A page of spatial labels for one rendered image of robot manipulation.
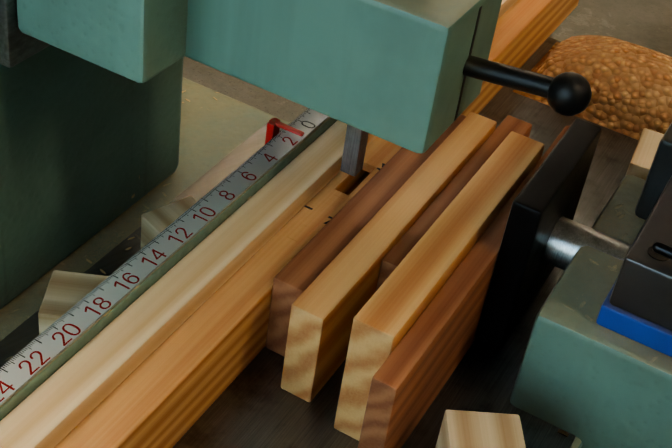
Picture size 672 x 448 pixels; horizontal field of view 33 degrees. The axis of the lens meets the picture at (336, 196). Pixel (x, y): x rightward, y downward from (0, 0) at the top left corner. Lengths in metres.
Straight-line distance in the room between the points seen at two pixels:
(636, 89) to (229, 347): 0.37
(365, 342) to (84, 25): 0.21
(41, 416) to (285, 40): 0.20
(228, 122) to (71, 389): 0.45
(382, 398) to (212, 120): 0.46
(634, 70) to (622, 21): 2.23
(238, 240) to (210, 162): 0.31
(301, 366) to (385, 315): 0.06
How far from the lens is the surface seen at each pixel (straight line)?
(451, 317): 0.50
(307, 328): 0.50
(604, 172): 0.73
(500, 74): 0.52
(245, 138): 0.87
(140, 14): 0.53
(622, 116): 0.77
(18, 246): 0.70
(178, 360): 0.49
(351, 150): 0.58
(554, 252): 0.57
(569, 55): 0.79
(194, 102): 0.91
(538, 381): 0.54
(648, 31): 3.00
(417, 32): 0.49
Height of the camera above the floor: 1.30
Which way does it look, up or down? 37 degrees down
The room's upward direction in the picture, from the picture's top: 9 degrees clockwise
